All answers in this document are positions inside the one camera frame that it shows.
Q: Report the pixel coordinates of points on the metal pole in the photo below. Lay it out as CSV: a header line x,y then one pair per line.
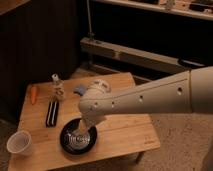
x,y
91,34

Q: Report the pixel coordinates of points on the grey metal beam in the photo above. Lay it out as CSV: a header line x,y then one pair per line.
x,y
137,57

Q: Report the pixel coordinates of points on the small clear bottle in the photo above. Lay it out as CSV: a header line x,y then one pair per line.
x,y
58,87

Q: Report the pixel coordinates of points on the black ceramic bowl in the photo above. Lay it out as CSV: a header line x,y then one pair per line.
x,y
77,144

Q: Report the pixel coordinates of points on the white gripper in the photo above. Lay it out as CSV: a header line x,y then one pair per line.
x,y
85,124

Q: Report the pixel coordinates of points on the black rectangular case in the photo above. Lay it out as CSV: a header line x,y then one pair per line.
x,y
52,114

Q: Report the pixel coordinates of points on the wall shelf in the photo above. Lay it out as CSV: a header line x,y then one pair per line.
x,y
176,7

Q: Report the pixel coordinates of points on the orange carrot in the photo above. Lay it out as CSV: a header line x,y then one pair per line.
x,y
33,94

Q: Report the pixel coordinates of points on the white paper cup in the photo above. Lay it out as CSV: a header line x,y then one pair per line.
x,y
20,143

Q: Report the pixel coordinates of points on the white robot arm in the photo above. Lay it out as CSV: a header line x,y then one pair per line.
x,y
186,92

